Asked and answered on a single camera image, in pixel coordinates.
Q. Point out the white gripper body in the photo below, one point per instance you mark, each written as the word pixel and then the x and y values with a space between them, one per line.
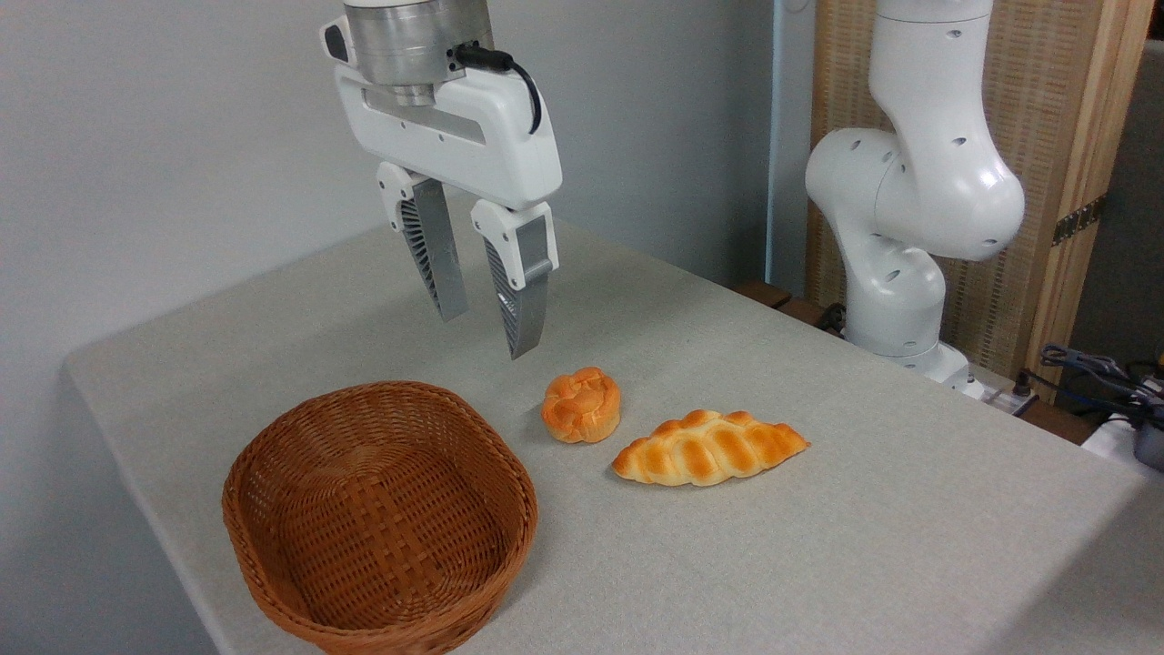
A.
pixel 482 136

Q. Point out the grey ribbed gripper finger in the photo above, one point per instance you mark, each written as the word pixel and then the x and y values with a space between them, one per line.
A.
pixel 438 250
pixel 526 291

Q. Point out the long braided bread loaf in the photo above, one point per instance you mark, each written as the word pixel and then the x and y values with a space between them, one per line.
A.
pixel 709 450

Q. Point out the round orange bread bun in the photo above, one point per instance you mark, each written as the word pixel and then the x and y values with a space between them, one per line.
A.
pixel 582 409

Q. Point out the brown wooden base block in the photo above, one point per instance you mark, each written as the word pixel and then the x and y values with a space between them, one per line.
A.
pixel 764 293

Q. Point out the brown wicker basket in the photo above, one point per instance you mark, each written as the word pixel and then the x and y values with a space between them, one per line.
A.
pixel 382 528

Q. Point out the pale blue vertical trim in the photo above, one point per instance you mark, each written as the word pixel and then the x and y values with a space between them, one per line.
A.
pixel 787 136

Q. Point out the white power strip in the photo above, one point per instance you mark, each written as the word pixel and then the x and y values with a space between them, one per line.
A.
pixel 996 396

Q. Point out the dark metal screen hinge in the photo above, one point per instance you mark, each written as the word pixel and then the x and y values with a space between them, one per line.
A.
pixel 1078 221

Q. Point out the white plastic box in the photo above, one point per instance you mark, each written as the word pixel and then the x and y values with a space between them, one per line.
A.
pixel 1109 441

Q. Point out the grey plastic container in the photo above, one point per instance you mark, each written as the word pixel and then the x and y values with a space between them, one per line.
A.
pixel 1150 446

